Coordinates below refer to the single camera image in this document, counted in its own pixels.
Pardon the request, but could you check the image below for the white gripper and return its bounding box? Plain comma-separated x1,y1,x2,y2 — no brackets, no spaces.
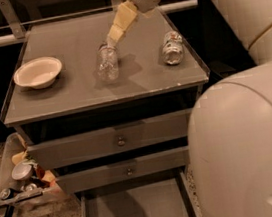
106,0,160,47

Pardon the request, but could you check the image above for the clear plastic water bottle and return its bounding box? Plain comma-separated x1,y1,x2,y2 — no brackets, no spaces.
97,43,119,83

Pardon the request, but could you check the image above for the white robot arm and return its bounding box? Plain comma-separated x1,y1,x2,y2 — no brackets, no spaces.
188,0,272,217

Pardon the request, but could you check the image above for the grey drawer cabinet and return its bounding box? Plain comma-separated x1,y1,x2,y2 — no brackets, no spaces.
0,0,232,217

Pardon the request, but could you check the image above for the top grey drawer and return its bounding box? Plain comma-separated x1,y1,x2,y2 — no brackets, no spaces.
28,108,192,170

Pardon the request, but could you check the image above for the grey drawer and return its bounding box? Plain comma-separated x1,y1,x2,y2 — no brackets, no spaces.
28,108,192,170
80,168,200,217
56,146,189,194

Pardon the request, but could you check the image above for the middle grey drawer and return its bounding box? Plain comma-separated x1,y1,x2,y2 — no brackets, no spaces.
56,146,189,194

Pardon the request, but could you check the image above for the bottom grey drawer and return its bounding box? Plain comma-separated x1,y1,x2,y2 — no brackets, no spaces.
80,168,200,217

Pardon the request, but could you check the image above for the metal railing bar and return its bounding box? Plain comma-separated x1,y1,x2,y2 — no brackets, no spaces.
0,0,198,47

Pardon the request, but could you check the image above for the white paper bowl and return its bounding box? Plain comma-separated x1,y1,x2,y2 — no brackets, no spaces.
13,56,62,90

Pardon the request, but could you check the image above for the small soda can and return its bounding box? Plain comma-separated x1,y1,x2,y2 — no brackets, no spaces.
0,188,14,201

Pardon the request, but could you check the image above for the metal bracket post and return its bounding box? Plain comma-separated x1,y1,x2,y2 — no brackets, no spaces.
0,0,26,39

